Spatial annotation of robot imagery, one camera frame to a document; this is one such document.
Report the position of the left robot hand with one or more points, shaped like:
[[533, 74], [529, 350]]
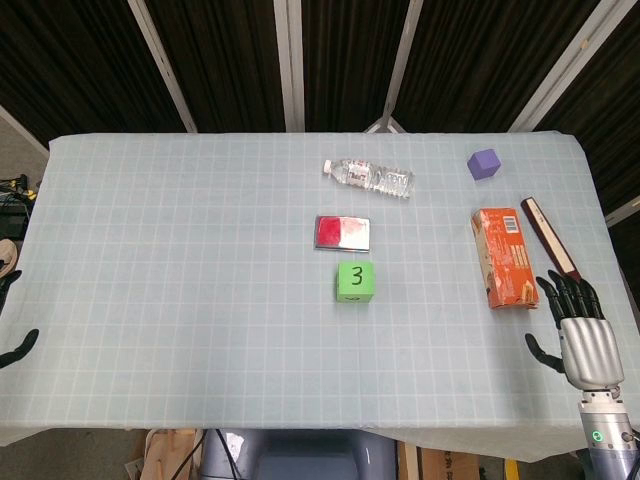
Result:
[[12, 345]]

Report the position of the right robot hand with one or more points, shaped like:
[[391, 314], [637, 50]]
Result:
[[590, 350]]

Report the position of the green foam cube numbered three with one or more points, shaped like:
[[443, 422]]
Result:
[[355, 281]]

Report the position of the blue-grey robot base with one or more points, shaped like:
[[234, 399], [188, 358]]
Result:
[[295, 455]]

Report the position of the dark red slim long box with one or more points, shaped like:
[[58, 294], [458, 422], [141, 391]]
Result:
[[550, 240]]

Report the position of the orange cardboard snack box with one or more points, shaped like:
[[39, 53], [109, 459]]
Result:
[[505, 257]]

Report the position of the brown cardboard box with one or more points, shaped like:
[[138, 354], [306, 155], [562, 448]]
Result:
[[450, 465]]

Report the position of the light wooden boards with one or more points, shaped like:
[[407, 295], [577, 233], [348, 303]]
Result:
[[167, 455]]

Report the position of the light blue grid tablecloth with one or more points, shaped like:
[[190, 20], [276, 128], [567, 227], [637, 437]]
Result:
[[200, 280]]

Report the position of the purple foam cube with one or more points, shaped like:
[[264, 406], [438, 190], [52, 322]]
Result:
[[483, 165]]

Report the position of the red and silver flat tin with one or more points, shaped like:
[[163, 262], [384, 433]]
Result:
[[343, 233]]

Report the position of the clear plastic water bottle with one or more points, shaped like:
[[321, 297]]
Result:
[[370, 178]]

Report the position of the white tripod stand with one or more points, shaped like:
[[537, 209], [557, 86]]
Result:
[[385, 120]]

